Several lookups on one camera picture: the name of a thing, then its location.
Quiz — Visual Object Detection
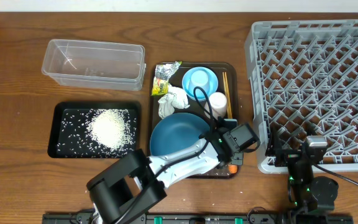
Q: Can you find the wooden chopstick left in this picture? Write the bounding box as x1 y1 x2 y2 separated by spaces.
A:
222 72 232 119

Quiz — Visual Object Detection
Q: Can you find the clear plastic bin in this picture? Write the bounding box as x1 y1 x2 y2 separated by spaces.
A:
42 39 146 91

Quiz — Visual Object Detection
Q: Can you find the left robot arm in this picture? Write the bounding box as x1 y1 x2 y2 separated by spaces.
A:
86 123 260 223

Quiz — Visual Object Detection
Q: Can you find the light blue cup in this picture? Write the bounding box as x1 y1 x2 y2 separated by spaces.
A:
188 69 209 95

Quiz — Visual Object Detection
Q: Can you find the white pink cup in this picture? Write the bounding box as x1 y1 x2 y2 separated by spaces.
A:
209 92 227 119

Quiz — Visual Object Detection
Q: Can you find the black waste tray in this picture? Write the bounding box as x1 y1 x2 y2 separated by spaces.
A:
47 101 141 159

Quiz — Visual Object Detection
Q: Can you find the dark blue plate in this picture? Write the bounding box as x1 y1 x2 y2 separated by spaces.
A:
150 113 209 156

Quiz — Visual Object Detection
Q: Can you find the green foil snack wrapper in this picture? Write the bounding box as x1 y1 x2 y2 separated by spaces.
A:
151 61 182 96

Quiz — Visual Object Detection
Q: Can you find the grey dishwasher rack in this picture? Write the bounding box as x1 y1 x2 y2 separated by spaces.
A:
244 19 358 174

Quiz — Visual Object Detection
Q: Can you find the orange carrot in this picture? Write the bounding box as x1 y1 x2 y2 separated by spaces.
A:
227 164 238 174

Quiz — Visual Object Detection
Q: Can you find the brown serving tray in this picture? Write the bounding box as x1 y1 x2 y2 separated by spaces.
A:
145 61 241 179

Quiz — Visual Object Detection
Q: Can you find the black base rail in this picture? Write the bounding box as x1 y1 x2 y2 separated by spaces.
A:
42 212 354 224

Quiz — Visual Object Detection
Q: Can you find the white rice pile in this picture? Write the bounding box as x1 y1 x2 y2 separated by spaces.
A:
57 108 138 155

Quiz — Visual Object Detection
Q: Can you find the white tissue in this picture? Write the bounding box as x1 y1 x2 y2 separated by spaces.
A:
158 85 190 119

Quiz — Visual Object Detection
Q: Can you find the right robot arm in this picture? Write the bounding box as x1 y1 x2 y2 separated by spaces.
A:
265 128 339 223

